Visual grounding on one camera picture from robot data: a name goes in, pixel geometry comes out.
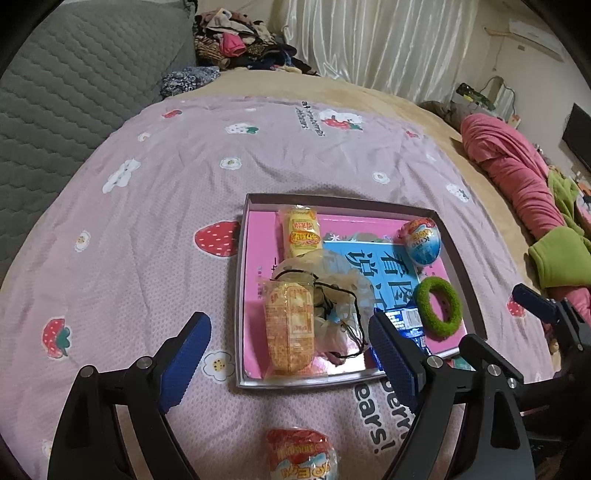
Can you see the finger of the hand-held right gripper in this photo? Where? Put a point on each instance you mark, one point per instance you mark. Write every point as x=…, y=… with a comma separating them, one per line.
x=531, y=300
x=475, y=346

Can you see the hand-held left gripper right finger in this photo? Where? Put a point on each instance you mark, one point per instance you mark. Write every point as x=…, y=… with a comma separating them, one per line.
x=392, y=364

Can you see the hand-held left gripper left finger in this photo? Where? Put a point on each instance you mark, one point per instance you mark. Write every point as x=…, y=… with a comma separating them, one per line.
x=184, y=364

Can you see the blue snack packet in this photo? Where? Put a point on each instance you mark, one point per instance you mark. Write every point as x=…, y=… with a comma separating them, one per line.
x=408, y=323

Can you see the large yellow bread packet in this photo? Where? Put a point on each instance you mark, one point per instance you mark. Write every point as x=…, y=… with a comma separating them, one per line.
x=288, y=332

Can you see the red snack packet foreground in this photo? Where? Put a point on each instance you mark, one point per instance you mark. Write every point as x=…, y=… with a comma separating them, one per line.
x=300, y=450

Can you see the shallow dark cardboard box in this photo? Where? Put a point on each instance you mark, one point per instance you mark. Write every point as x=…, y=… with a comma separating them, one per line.
x=341, y=207

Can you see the green fleece cloth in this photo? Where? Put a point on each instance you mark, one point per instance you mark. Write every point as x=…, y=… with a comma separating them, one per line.
x=554, y=254

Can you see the egg-shaped toy capsule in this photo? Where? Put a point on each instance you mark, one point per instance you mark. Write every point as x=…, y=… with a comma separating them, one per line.
x=421, y=244

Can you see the pink and blue book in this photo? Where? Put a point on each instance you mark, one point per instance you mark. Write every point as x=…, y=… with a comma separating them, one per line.
x=258, y=258

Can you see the pink strawberry printed blanket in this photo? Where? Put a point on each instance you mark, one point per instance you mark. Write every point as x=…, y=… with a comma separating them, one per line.
x=138, y=230

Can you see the pink fleece blanket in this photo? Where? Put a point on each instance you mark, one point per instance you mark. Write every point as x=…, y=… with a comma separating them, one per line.
x=503, y=147

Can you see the small yellow snack packet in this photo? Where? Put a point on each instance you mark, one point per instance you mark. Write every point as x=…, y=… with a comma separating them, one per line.
x=300, y=230

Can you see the black television screen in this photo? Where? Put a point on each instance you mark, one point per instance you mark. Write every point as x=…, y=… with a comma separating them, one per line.
x=579, y=134

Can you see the arched mirror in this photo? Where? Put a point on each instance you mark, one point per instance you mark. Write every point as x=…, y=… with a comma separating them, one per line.
x=501, y=99

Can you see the dark cloth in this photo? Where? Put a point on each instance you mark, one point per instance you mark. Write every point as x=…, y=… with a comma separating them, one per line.
x=443, y=110

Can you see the dark green patterned bag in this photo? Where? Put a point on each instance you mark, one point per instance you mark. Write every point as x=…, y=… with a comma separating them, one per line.
x=471, y=94

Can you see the white air conditioner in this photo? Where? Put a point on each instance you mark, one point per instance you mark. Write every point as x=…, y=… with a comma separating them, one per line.
x=535, y=39

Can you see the blue patterned cloth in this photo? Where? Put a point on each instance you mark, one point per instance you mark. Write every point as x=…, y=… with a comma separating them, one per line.
x=189, y=81

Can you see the grey quilted sofa back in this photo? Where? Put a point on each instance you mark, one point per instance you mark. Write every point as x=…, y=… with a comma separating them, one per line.
x=69, y=92

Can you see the white shiny curtain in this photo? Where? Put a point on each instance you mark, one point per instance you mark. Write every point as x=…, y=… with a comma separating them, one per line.
x=369, y=37

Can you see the pile of clothes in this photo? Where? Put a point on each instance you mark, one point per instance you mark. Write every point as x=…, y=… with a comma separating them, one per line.
x=240, y=41

